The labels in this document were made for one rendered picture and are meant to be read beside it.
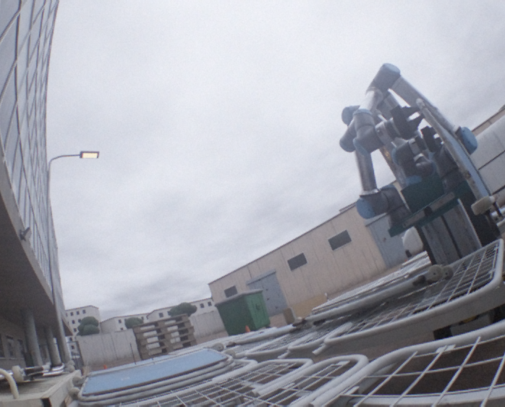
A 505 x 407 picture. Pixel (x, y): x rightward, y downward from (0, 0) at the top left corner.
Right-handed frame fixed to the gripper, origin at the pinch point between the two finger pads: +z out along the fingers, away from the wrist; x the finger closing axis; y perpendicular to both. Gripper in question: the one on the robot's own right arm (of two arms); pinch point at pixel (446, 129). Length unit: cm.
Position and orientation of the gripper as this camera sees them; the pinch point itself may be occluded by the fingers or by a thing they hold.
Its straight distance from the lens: 153.8
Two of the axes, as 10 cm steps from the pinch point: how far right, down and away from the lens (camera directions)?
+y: 7.8, -0.3, 6.2
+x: 2.3, 9.4, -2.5
